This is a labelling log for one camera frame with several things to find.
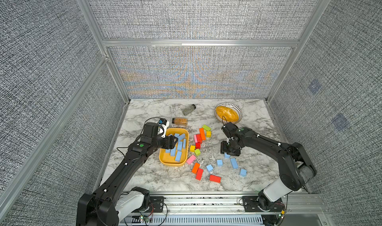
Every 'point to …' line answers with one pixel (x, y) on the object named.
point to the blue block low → (173, 152)
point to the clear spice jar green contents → (188, 110)
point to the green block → (206, 127)
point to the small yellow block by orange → (208, 134)
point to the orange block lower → (195, 168)
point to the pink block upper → (195, 138)
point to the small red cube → (198, 145)
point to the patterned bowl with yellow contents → (228, 112)
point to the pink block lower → (191, 159)
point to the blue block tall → (178, 156)
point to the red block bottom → (215, 178)
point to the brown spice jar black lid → (179, 121)
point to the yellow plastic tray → (165, 159)
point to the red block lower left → (199, 174)
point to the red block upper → (199, 138)
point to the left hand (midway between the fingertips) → (174, 137)
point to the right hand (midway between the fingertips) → (224, 149)
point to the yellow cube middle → (192, 148)
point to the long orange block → (202, 134)
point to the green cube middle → (197, 152)
